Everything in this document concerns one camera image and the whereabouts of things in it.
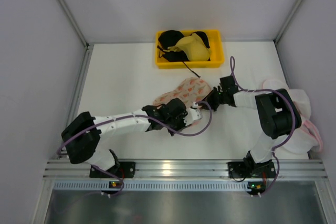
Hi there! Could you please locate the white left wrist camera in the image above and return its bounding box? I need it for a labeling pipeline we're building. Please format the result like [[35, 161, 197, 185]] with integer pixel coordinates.
[[183, 103, 202, 127]]

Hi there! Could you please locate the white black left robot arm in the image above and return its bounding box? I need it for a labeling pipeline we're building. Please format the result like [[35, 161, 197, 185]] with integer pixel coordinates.
[[61, 98, 188, 171]]

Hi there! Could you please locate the black bra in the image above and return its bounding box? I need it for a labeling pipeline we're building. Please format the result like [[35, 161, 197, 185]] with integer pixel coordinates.
[[157, 30, 201, 78]]

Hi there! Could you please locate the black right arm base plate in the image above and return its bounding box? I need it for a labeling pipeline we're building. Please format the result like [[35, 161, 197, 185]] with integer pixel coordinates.
[[228, 158, 276, 182]]

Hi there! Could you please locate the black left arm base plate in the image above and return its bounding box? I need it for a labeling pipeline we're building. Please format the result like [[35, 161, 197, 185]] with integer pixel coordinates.
[[89, 161, 136, 178]]

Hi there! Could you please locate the yellow bra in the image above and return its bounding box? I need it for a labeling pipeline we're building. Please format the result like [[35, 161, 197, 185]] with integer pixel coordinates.
[[167, 31, 211, 61]]

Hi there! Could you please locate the yellow plastic bin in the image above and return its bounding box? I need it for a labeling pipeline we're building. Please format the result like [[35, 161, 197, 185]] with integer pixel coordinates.
[[154, 29, 224, 69]]

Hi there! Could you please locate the aluminium front rail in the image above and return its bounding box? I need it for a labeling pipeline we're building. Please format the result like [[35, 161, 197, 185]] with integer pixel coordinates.
[[43, 159, 328, 180]]

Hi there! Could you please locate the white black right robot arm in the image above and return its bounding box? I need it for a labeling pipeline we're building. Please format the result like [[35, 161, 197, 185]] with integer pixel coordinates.
[[203, 76, 302, 173]]

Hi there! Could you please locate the peach tulip print laundry bag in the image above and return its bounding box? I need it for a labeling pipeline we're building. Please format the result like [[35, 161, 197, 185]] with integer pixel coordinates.
[[152, 76, 212, 130]]

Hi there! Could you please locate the white slotted cable duct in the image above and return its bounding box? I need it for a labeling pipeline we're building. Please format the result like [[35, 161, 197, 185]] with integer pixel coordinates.
[[54, 180, 251, 191]]

